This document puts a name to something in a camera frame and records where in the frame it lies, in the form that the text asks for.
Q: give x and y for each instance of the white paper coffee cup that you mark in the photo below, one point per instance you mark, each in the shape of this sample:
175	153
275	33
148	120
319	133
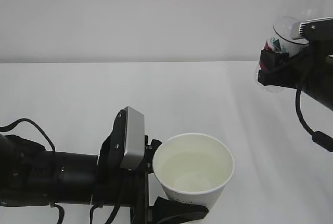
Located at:
193	168

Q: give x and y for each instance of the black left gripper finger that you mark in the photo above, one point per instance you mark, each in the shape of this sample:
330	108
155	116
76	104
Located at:
150	149
166	211

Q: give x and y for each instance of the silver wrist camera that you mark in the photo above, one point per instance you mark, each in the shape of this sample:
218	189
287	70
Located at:
125	147
313	30

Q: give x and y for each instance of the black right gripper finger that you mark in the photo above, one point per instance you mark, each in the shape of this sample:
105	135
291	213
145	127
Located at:
270	60

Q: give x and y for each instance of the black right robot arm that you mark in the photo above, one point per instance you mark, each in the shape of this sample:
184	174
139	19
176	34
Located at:
322	94

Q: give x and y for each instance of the clear plastic water bottle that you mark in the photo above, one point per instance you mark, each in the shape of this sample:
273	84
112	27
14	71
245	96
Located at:
290	12

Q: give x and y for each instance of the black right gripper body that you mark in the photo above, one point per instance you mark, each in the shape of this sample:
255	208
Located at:
311	62

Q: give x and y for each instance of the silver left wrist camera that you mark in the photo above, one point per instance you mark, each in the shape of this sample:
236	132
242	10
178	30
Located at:
125	147

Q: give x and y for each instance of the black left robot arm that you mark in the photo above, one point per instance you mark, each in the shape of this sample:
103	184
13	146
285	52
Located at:
33	176

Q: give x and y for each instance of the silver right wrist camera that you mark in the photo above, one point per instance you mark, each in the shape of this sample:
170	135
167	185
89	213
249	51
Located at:
313	30

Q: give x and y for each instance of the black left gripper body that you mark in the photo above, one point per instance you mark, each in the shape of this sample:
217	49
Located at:
123	188

